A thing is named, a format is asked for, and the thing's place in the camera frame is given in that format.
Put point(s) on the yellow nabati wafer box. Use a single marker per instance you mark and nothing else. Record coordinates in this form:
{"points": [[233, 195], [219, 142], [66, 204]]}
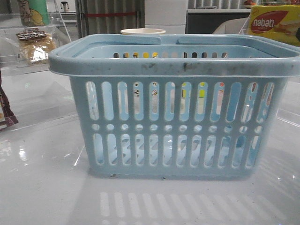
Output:
{"points": [[280, 23]]}

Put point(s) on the light blue plastic basket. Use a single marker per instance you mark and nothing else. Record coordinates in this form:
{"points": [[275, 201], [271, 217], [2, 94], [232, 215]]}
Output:
{"points": [[183, 106]]}

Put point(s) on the packaged bread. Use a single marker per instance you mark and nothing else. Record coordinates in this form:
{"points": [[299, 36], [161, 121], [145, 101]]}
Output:
{"points": [[35, 46]]}

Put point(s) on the white paper cup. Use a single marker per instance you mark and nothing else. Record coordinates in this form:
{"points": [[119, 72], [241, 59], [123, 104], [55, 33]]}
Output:
{"points": [[142, 31]]}

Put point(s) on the clear acrylic shelf left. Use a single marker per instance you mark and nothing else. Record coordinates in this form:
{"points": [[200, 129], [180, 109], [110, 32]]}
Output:
{"points": [[10, 24]]}

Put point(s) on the dark maroon snack packet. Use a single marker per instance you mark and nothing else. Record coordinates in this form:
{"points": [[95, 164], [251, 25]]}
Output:
{"points": [[7, 117]]}

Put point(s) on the white cabinet in background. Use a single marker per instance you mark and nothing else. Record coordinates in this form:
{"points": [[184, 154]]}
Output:
{"points": [[169, 15]]}

